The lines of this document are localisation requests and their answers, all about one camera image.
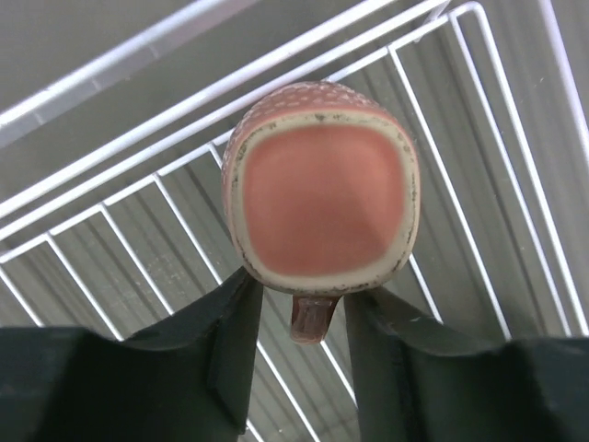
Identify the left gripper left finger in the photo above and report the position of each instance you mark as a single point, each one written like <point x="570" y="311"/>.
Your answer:
<point x="185" y="378"/>

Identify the white wire dish rack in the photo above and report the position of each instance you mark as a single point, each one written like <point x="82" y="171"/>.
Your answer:
<point x="115" y="116"/>

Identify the pink ceramic mug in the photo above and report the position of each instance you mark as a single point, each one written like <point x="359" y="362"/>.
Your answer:
<point x="322" y="197"/>

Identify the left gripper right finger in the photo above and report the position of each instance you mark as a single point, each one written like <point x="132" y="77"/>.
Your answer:
<point x="416" y="379"/>

